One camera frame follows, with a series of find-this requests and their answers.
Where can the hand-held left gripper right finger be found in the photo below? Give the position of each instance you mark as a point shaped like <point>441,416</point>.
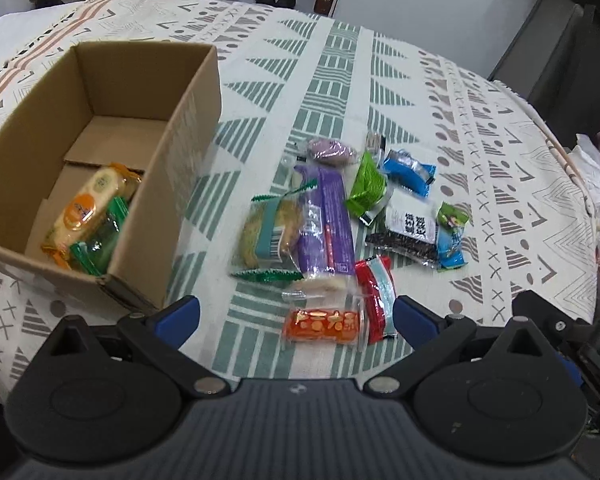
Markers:
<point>415,317</point>

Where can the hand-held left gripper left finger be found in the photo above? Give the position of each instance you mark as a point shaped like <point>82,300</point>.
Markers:
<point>182,317</point>

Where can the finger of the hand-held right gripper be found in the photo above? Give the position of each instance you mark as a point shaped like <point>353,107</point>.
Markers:
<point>535,310</point>
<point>570,370</point>

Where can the red snack packet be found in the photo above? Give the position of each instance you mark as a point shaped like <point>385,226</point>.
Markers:
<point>372,300</point>

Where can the light blue snack packet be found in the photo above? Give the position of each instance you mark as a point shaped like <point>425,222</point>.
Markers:
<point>450,247</point>

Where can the orange snack packet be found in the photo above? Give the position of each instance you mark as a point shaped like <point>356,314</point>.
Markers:
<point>322,325</point>

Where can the black and white snack packet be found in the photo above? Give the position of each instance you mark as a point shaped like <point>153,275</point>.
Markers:
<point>410,222</point>

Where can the small green snack packet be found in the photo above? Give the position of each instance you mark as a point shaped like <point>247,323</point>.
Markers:
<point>452,215</point>

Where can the brown cake packet green edges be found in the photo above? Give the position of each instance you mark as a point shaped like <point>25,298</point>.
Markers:
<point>267,232</point>

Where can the long purple cake packet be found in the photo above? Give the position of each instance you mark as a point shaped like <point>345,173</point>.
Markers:
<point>330,220</point>

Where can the bright green snack packet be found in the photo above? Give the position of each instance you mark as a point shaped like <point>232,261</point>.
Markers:
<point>367,187</point>

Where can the dark blue snack packet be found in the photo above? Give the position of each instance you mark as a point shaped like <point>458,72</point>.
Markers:
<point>405,170</point>

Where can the small brown stick packet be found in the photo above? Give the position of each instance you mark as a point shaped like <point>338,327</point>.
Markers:
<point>374,142</point>

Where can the pink mochi packet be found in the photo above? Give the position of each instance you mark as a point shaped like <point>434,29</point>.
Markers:
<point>327,152</point>

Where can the brown cardboard box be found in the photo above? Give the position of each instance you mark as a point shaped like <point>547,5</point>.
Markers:
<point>180,125</point>

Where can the clear green snack packet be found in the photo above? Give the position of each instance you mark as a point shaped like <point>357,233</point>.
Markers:
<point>102,245</point>

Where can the white plastic bag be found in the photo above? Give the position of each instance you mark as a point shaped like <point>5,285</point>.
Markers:
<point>592,175</point>

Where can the orange yellow cake packet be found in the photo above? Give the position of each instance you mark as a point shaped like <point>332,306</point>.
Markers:
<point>87,205</point>

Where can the dark grey furniture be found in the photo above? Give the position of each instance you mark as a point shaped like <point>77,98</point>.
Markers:
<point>560,75</point>

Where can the white cabinet door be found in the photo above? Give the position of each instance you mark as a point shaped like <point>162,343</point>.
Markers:
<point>430,10</point>

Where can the white bed sheet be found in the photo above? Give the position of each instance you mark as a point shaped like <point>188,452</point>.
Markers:
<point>10,35</point>

